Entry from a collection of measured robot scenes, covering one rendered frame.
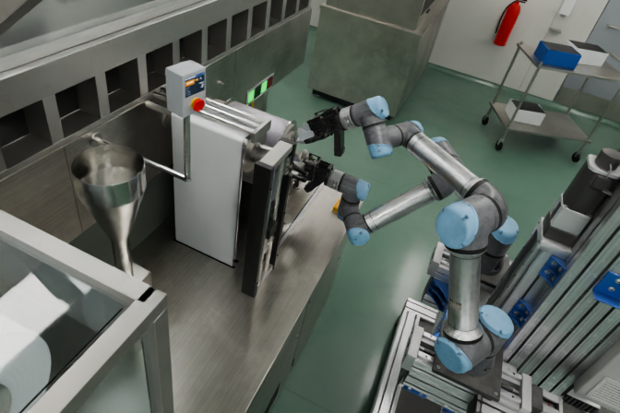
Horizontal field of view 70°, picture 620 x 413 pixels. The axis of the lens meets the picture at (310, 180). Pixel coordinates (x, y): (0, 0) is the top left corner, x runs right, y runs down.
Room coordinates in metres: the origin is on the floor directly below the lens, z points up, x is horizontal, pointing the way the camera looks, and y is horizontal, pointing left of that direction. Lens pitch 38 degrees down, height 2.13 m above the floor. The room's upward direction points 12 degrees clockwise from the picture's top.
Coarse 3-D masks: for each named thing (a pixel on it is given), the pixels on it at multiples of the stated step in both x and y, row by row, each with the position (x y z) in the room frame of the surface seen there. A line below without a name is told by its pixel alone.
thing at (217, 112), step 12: (156, 96) 1.13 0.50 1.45; (204, 108) 1.13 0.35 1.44; (216, 108) 1.12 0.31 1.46; (228, 108) 1.14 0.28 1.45; (216, 120) 1.07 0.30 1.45; (228, 120) 1.07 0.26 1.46; (240, 120) 1.09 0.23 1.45; (252, 120) 1.13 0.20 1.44; (264, 120) 1.11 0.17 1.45; (240, 132) 1.05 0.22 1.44; (252, 132) 1.03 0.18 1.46; (264, 132) 1.08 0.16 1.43
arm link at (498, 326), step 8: (480, 312) 0.92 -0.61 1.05; (488, 312) 0.92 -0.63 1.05; (496, 312) 0.93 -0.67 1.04; (504, 312) 0.94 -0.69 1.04; (480, 320) 0.89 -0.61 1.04; (488, 320) 0.89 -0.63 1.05; (496, 320) 0.90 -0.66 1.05; (504, 320) 0.90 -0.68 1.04; (488, 328) 0.86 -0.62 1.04; (496, 328) 0.86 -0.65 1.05; (504, 328) 0.87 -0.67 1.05; (512, 328) 0.88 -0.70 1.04; (488, 336) 0.84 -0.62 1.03; (496, 336) 0.85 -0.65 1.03; (504, 336) 0.85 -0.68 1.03; (496, 344) 0.84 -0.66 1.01; (496, 352) 0.86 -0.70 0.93
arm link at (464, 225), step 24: (456, 216) 0.91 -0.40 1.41; (480, 216) 0.92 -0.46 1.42; (456, 240) 0.88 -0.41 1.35; (480, 240) 0.89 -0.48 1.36; (456, 264) 0.88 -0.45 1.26; (480, 264) 0.89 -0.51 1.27; (456, 288) 0.86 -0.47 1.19; (456, 312) 0.83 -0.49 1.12; (456, 336) 0.80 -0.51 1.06; (480, 336) 0.80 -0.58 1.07; (456, 360) 0.76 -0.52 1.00; (480, 360) 0.78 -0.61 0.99
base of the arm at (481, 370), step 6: (486, 360) 0.85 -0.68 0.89; (492, 360) 0.86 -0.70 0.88; (474, 366) 0.84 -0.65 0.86; (480, 366) 0.84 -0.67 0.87; (486, 366) 0.86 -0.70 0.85; (492, 366) 0.86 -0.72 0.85; (468, 372) 0.84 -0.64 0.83; (474, 372) 0.83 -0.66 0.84; (480, 372) 0.84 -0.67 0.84; (486, 372) 0.84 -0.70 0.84
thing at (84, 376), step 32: (0, 224) 0.43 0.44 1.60; (64, 256) 0.39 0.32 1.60; (128, 288) 0.36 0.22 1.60; (128, 320) 0.32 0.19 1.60; (160, 320) 0.35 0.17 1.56; (96, 352) 0.27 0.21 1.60; (160, 352) 0.34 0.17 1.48; (64, 384) 0.22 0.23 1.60; (96, 384) 0.24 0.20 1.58; (160, 384) 0.34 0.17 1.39
